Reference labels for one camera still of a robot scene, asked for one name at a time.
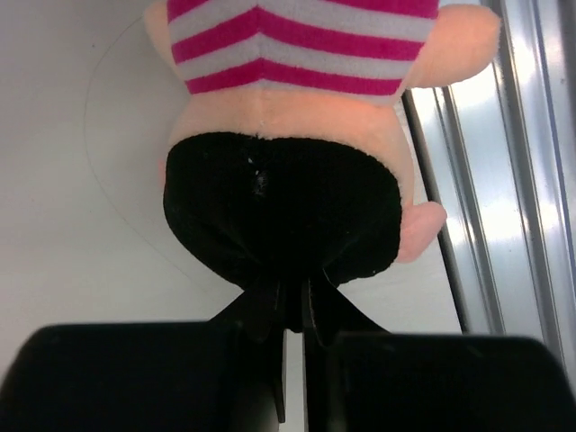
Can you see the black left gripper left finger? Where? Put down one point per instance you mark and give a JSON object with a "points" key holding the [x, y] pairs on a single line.
{"points": [[259, 316]]}

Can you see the boy doll front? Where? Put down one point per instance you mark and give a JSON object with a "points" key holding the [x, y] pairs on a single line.
{"points": [[289, 159]]}

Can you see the aluminium front rail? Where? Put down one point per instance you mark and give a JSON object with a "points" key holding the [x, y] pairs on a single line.
{"points": [[498, 151]]}

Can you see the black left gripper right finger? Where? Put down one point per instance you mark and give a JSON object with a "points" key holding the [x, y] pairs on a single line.
{"points": [[325, 313]]}

